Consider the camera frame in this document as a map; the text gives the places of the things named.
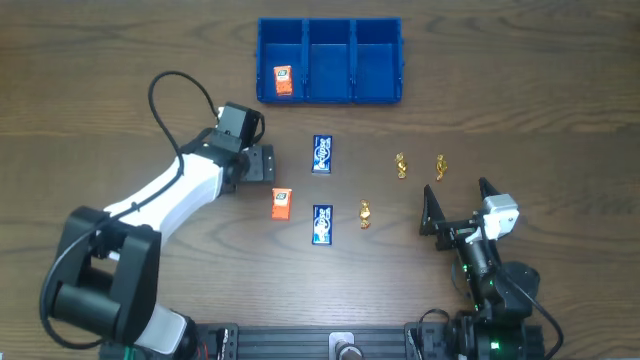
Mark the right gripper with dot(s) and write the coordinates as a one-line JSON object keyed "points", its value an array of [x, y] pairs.
{"points": [[450, 234]]}

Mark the gold candy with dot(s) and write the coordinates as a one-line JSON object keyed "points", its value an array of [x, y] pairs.
{"points": [[441, 167], [365, 214], [400, 165]]}

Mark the blue candy pack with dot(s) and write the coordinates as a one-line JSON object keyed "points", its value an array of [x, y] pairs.
{"points": [[322, 225], [322, 154]]}

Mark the orange candy box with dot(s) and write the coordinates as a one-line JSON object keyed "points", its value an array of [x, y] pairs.
{"points": [[283, 81], [281, 205]]}

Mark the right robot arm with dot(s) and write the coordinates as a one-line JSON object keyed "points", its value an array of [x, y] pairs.
{"points": [[480, 265]]}

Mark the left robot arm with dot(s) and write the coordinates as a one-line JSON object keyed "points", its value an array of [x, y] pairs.
{"points": [[165, 200]]}

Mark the blue tray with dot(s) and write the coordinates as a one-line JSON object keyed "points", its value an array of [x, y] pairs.
{"points": [[327, 70]]}

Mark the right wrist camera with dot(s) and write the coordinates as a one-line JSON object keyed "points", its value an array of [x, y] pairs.
{"points": [[500, 215]]}

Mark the mounting rail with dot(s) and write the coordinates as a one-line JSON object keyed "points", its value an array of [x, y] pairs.
{"points": [[290, 342]]}

